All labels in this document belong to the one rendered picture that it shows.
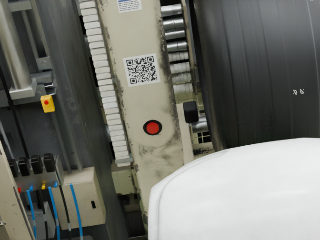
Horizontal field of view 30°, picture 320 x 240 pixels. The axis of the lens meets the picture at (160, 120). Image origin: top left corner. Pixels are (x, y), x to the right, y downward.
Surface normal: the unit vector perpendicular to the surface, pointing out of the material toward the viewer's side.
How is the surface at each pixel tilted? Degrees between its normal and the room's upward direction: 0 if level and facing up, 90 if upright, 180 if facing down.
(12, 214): 90
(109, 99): 90
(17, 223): 90
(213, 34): 62
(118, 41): 90
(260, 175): 14
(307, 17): 50
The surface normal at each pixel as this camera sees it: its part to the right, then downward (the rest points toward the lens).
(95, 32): 0.05, 0.54
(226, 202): -0.21, -0.36
